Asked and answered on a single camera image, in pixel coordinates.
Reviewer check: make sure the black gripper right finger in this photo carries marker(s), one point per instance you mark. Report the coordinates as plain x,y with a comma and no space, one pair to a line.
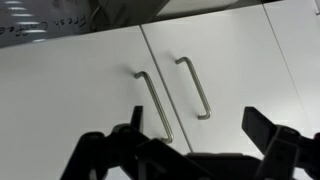
286,153

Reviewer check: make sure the white laminated sign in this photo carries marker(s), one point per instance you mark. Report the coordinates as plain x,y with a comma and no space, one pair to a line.
33,20

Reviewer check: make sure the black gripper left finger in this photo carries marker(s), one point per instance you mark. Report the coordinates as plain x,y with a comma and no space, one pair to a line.
110,156

